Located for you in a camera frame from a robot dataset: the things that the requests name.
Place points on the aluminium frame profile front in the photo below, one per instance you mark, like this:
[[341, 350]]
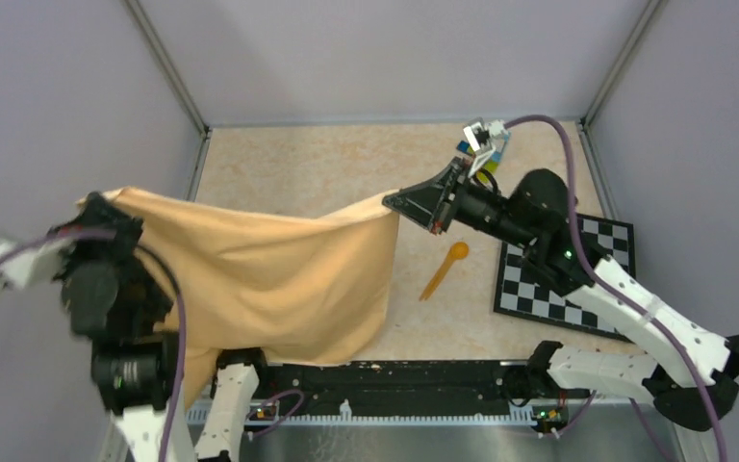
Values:
[[345, 414]]

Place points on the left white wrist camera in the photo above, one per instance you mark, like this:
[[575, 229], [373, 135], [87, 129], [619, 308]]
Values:
[[25, 264]]

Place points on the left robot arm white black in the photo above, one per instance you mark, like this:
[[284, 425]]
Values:
[[140, 379]]

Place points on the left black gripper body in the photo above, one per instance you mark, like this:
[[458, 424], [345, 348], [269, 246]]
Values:
[[114, 248]]

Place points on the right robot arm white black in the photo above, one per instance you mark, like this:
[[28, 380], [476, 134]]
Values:
[[687, 373]]

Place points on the orange plastic spoon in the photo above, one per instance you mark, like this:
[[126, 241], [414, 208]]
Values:
[[457, 251]]

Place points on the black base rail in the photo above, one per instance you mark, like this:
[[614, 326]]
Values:
[[401, 389]]

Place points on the colourful toy brick model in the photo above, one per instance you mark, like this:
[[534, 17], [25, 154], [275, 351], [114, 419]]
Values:
[[492, 163]]

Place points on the peach cloth napkin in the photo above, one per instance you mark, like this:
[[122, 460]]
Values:
[[309, 291]]

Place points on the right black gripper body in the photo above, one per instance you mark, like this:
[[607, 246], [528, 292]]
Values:
[[484, 210]]

